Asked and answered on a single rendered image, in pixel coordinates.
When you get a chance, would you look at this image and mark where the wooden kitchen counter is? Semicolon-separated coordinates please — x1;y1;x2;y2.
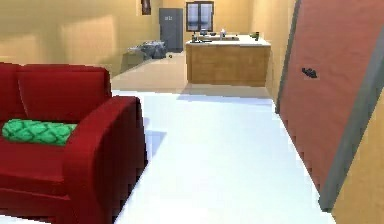
185;34;272;88

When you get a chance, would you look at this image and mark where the grey garbage bag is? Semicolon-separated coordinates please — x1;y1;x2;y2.
139;40;168;60

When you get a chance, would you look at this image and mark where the grey fridge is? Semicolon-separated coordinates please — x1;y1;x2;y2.
158;7;185;53

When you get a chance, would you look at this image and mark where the dark framed window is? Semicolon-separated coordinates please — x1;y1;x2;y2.
185;0;215;33

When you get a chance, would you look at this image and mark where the red sofa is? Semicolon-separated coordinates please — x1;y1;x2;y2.
0;62;149;224

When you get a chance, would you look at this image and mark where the red room door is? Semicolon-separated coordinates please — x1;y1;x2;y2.
275;0;384;212

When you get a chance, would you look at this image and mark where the green quilted cushion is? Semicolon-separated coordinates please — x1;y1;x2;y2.
1;118;78;147

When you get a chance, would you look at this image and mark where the dark framed wall picture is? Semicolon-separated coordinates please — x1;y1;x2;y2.
140;0;152;16

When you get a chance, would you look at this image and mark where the black door handle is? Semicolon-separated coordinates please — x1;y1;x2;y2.
301;67;319;79

